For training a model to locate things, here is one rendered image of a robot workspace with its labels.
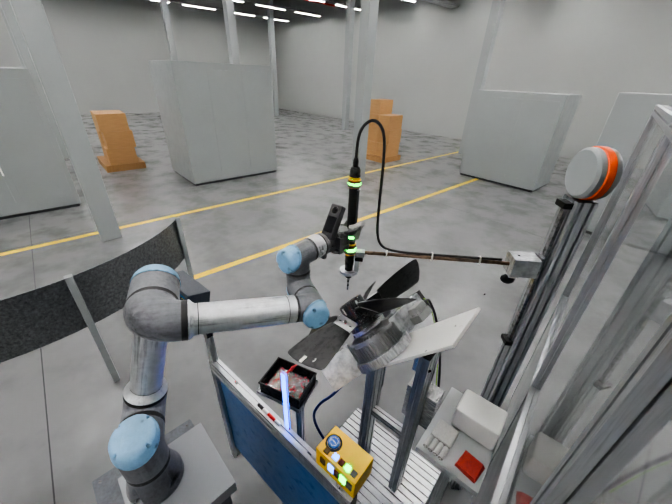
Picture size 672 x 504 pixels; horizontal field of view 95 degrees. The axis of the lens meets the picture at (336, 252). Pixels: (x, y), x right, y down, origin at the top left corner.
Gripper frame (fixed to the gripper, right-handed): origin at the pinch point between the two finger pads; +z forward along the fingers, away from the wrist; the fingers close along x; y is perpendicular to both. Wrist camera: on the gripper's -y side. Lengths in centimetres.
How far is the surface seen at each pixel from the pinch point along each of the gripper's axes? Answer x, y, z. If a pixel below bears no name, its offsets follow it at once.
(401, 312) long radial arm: 12, 53, 26
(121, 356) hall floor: -190, 166, -57
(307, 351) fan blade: -3, 50, -23
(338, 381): 6, 70, -13
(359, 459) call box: 34, 59, -37
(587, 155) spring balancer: 56, -27, 36
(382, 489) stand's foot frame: 30, 158, 3
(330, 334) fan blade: -0.7, 47.6, -11.9
